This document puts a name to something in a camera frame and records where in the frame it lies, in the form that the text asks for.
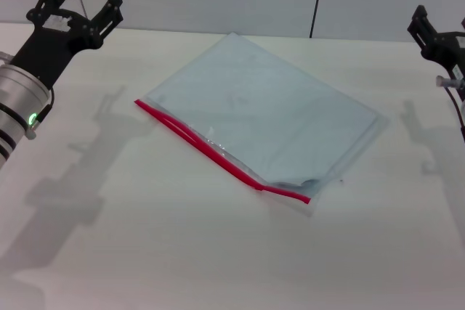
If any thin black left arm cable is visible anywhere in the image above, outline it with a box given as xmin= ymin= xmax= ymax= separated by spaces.
xmin=36 ymin=86 xmax=56 ymax=131

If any clear document bag red zip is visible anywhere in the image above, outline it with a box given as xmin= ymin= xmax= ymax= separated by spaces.
xmin=134 ymin=31 xmax=392 ymax=218

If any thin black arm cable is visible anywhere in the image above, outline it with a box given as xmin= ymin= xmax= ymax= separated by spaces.
xmin=36 ymin=86 xmax=56 ymax=131
xmin=445 ymin=86 xmax=465 ymax=141

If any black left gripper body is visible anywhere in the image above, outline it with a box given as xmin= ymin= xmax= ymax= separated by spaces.
xmin=9 ymin=5 xmax=103 ymax=90

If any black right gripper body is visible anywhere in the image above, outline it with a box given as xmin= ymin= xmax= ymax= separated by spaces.
xmin=420 ymin=31 xmax=465 ymax=102

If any silver metal cable connector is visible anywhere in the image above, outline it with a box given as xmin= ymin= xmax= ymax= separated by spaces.
xmin=435 ymin=75 xmax=465 ymax=90

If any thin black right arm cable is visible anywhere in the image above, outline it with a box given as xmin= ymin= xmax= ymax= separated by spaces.
xmin=445 ymin=86 xmax=465 ymax=141

